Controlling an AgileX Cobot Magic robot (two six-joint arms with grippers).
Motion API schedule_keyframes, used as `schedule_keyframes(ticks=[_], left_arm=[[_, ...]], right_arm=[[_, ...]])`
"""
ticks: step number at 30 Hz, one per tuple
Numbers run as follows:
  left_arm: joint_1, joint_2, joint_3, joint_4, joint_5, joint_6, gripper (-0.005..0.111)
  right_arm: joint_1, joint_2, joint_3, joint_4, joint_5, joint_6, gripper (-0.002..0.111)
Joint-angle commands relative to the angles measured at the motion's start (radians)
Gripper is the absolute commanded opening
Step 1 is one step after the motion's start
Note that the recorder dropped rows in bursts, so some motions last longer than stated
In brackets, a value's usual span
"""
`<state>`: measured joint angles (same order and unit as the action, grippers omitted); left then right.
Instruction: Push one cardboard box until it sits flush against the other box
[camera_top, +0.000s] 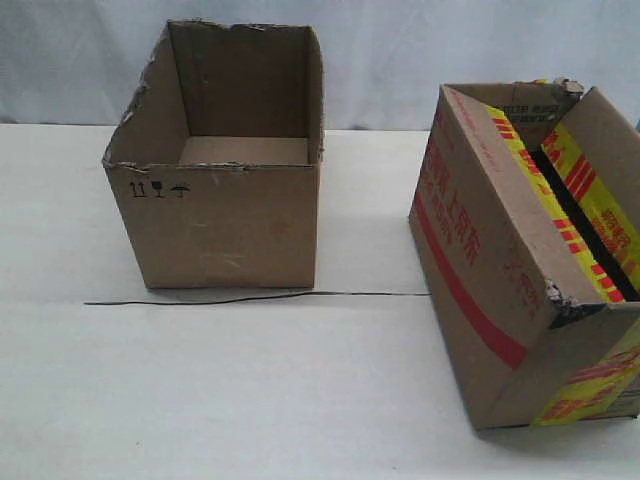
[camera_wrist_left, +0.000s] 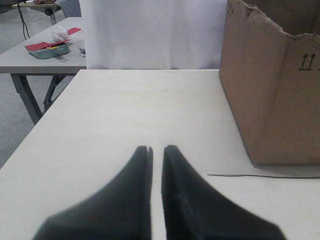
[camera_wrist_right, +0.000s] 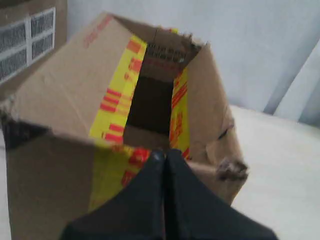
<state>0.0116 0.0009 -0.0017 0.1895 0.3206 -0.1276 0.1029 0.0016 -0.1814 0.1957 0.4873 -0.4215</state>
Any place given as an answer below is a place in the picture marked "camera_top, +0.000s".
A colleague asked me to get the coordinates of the cardboard box with yellow tape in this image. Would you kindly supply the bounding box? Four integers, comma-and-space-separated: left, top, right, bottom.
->
409, 78, 639, 429

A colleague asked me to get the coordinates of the open plain cardboard box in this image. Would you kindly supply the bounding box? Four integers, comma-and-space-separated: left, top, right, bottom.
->
102, 20, 324, 289

